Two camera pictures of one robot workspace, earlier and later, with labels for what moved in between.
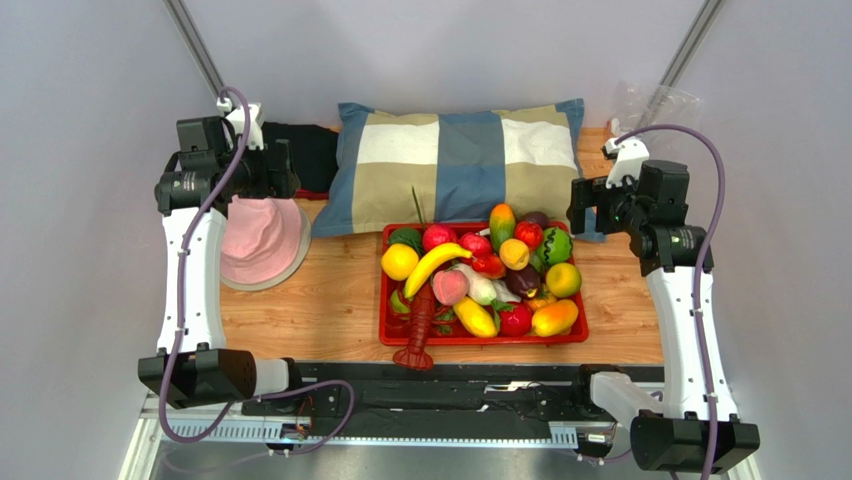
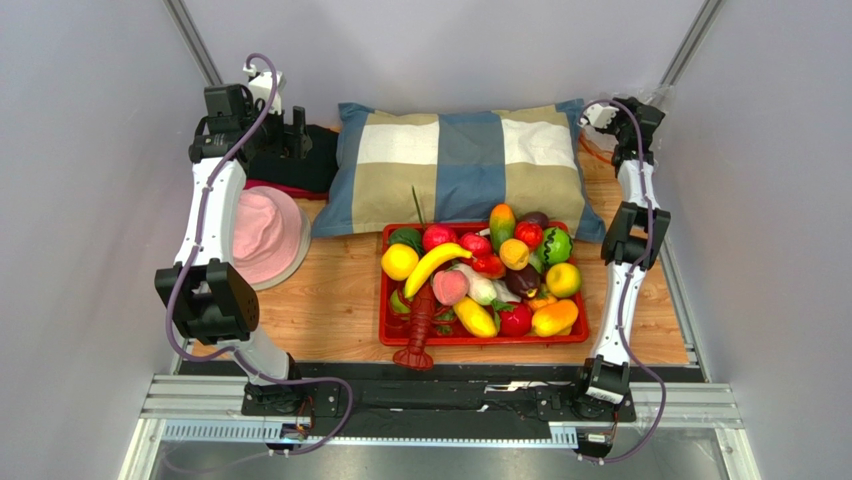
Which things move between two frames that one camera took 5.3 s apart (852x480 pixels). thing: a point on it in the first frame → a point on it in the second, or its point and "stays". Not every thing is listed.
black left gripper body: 252,179 → 287,145
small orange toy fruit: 514,254 stays
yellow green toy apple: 563,279 stays
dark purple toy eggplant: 525,282 stays
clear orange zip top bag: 637,106 → 595,163
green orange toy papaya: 501,225 stays
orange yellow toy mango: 553,318 stays
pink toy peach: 449,286 stays
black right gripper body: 579,205 → 614,124
